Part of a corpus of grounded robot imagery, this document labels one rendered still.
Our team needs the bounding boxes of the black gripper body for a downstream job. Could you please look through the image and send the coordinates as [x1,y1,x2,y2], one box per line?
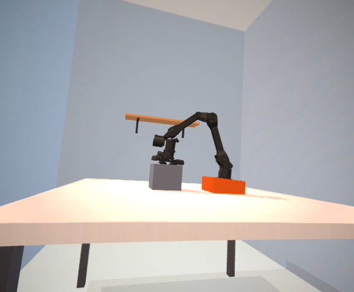
[151,148,184,165]

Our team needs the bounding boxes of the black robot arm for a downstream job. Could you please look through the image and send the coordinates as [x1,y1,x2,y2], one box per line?
[153,112,233,179]

